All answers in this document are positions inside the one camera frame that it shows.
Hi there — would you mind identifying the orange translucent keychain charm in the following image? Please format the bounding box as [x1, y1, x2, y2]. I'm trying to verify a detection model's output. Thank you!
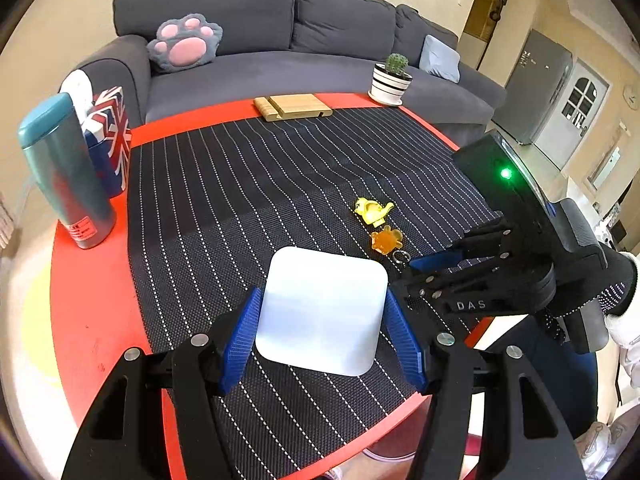
[370, 226, 404, 256]

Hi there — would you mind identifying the yellow toy figure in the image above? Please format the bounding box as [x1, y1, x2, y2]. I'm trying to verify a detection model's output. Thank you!
[354, 197, 395, 228]

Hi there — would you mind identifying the white square box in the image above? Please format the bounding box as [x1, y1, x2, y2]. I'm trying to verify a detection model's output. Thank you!
[255, 247, 388, 377]

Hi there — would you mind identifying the red coffee table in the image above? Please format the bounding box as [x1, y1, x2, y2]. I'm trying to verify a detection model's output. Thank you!
[49, 91, 497, 480]

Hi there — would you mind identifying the dark pinstriped table mat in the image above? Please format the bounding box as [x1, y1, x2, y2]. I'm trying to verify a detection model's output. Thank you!
[127, 107, 494, 479]

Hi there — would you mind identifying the white door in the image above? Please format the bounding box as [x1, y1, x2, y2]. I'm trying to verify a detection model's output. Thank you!
[534, 60, 608, 169]

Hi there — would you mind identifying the grey refrigerator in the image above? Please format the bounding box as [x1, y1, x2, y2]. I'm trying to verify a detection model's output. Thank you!
[495, 29, 573, 145]

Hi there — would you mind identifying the potted cactus striped pot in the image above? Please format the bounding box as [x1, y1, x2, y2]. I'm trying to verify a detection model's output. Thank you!
[368, 53, 412, 107]

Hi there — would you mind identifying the light blue cushion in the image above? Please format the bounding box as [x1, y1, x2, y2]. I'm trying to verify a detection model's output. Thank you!
[419, 35, 460, 84]

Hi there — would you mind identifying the wooden phone stand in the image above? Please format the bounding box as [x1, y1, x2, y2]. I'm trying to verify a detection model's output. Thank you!
[253, 93, 333, 122]

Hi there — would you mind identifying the union jack tissue box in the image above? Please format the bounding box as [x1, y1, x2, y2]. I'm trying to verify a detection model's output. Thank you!
[81, 87, 131, 198]

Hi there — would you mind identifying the grey fabric sofa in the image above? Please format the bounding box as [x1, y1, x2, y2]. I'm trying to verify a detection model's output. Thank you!
[80, 0, 506, 145]

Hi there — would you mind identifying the teal thermos bottle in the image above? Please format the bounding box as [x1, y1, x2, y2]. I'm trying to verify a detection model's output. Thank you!
[17, 92, 116, 249]

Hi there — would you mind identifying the cat paw cushion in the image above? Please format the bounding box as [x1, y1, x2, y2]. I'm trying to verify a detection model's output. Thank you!
[146, 13, 224, 73]

